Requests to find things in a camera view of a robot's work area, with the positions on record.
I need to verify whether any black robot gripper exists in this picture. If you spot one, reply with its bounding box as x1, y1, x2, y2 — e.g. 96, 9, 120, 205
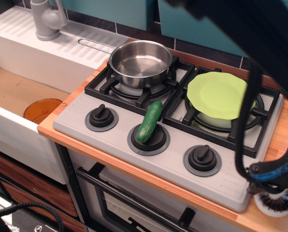
247, 159, 288, 195

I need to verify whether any black stove knob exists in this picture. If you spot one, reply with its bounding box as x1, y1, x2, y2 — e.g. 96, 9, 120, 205
183, 145, 222, 177
85, 104, 119, 132
127, 124, 171, 156

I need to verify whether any stainless steel pot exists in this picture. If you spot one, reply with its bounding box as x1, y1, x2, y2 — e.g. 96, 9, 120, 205
77, 38, 173, 89

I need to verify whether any black right stove knob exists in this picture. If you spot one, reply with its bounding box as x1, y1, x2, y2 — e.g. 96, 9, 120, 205
183, 145, 222, 177

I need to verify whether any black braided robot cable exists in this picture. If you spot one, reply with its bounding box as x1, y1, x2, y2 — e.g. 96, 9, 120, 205
232, 60, 288, 183

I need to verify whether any black left stove knob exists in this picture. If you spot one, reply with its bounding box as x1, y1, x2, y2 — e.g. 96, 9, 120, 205
85, 104, 119, 132

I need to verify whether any black burner grate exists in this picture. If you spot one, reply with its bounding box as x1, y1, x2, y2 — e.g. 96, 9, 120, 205
163, 67, 284, 158
84, 56, 196, 115

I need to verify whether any green toy pickle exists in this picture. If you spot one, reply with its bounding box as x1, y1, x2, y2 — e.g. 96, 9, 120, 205
136, 100, 162, 143

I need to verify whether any wooden drawer front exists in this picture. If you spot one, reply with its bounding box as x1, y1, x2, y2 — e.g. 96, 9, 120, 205
0, 152, 86, 232

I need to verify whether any black right burner grate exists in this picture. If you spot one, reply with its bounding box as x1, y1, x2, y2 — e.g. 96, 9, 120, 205
163, 67, 284, 158

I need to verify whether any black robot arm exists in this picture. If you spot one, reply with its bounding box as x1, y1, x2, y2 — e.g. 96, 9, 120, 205
169, 0, 288, 194

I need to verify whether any toy oven door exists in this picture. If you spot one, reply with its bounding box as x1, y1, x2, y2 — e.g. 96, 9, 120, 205
68, 150, 240, 232

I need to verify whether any black cable lower left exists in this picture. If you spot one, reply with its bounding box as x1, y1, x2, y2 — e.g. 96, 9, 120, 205
0, 202, 65, 232

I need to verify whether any black middle stove knob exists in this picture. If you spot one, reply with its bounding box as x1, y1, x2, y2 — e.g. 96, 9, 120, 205
127, 124, 171, 156

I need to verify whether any light green plastic plate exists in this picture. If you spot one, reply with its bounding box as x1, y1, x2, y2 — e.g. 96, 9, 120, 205
187, 72, 247, 120

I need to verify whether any grey toy faucet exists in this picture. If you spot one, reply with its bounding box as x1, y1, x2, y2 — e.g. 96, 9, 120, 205
30, 0, 68, 41

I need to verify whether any grey toy stove top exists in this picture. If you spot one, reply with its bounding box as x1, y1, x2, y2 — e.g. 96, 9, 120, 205
52, 65, 285, 213

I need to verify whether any white toy mushroom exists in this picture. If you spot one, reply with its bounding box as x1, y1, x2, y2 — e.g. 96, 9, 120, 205
254, 189, 288, 218

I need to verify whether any white toy sink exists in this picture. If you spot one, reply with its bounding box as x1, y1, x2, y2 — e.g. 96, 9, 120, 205
0, 6, 127, 184

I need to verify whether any black left burner grate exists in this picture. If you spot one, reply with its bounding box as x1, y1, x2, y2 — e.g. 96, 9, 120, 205
84, 56, 196, 115

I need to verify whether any black oven door handle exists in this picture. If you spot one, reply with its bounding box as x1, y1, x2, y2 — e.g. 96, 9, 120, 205
76, 162, 195, 232

